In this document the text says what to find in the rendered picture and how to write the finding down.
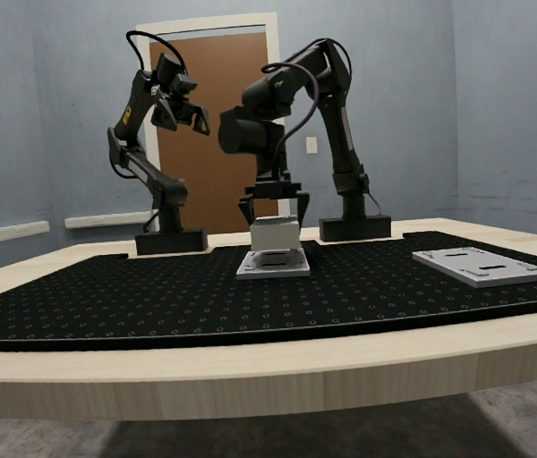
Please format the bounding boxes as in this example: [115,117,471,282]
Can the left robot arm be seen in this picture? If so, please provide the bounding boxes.
[217,38,391,225]

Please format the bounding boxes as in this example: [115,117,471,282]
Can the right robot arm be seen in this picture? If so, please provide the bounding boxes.
[107,53,207,240]

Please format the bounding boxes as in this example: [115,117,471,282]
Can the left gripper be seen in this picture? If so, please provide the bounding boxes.
[237,154,309,235]

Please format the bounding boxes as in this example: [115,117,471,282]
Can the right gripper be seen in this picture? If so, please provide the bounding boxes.
[150,79,210,136]

